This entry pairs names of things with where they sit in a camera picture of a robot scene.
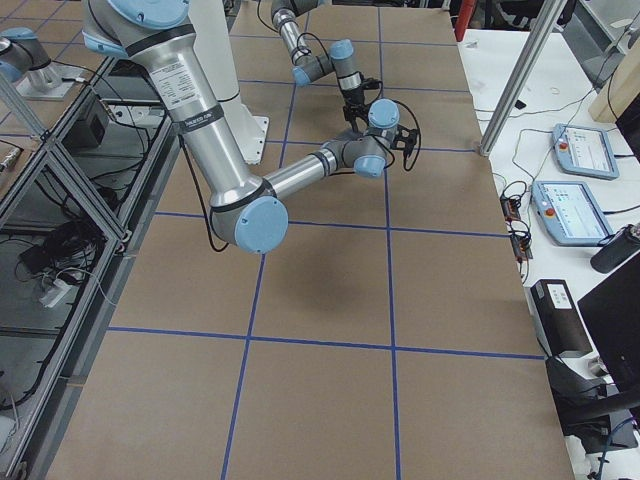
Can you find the lower teach pendant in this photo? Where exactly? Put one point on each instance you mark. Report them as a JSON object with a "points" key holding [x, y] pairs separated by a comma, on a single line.
{"points": [[570, 213]]}

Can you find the pink and grey towel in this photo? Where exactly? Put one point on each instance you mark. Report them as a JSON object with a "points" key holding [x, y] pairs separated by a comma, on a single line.
{"points": [[349, 136]]}

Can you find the aluminium frame post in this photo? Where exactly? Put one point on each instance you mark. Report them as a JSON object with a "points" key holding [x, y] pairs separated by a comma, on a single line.
{"points": [[536, 40]]}

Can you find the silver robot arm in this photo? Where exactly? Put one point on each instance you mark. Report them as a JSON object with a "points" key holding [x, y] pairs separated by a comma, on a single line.
{"points": [[246, 210], [315, 55]]}

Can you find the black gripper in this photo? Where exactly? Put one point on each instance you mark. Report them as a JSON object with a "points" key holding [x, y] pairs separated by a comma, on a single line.
{"points": [[353, 97]]}

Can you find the teach pendant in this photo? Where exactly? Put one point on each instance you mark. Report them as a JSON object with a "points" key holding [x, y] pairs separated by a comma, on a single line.
{"points": [[584, 151], [570, 213]]}

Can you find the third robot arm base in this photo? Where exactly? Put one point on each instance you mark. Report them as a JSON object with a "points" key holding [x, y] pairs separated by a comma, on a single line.
{"points": [[26, 63]]}

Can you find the black box with label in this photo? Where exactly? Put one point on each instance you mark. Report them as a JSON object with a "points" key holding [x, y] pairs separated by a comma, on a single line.
{"points": [[559, 326]]}

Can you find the upper teach pendant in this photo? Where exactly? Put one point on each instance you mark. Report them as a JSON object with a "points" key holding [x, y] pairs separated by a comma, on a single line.
{"points": [[584, 151]]}

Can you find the white power strip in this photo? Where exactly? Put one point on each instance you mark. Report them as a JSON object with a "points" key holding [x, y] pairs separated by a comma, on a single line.
{"points": [[55, 293]]}

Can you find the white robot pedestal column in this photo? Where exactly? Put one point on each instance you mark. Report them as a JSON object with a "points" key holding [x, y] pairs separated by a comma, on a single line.
{"points": [[213, 48]]}

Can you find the orange circuit board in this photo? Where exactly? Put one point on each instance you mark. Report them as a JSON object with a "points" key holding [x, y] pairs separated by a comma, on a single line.
{"points": [[510, 208]]}

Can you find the black computer monitor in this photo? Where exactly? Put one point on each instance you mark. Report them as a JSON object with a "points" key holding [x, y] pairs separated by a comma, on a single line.
{"points": [[611, 314]]}

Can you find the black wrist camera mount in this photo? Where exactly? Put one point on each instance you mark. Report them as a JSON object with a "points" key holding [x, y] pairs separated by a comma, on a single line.
{"points": [[408, 142]]}

